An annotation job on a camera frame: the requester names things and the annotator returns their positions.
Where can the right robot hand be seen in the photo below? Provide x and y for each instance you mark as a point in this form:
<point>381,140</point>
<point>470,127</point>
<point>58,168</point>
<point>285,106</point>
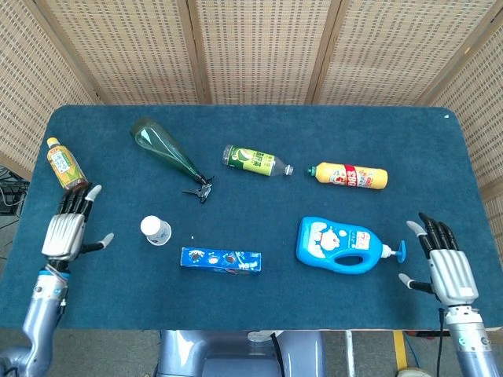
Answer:
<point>454,275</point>

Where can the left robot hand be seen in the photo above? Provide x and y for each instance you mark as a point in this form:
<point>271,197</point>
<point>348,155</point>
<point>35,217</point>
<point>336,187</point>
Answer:
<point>64,235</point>

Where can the white mug with blue flower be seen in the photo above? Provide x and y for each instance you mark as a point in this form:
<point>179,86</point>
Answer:
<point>155,231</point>

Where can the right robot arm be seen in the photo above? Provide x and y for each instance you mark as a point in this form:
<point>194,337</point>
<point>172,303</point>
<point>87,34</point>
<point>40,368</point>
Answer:
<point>471,345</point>

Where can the tea bottle yellow label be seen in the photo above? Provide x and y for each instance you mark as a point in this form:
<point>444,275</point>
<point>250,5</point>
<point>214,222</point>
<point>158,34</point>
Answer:
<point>64,167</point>

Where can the round beige object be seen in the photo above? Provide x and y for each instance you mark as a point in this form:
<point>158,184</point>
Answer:
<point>410,373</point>

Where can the white table leg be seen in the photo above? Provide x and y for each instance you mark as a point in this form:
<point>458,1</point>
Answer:
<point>349,353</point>

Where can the blue detergent pump bottle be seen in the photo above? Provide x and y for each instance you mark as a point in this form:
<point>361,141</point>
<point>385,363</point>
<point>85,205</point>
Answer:
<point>326,243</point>

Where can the green spray bottle black trigger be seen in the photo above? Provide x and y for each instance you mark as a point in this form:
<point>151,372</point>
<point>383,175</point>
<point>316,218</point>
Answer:
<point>165,147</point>

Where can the yellow dish soap bottle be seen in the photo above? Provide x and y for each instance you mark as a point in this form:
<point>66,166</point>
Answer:
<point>353,176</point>

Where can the blue Oreo cookie box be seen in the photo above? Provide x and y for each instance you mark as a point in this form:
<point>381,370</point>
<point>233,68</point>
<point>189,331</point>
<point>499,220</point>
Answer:
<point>220,261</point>

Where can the woven bamboo screen panel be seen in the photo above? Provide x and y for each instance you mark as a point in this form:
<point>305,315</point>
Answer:
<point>27,78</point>
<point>129,51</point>
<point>393,51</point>
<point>483,118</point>
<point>259,51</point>

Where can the blue felt table cover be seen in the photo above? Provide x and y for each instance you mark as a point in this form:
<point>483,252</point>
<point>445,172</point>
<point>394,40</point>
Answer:
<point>255,302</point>

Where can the clear bottle green label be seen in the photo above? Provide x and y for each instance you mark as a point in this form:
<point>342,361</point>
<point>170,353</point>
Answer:
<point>251,161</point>

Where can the grey-blue robot torso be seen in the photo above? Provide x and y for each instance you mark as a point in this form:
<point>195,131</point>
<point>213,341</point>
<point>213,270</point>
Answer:
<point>236,357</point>

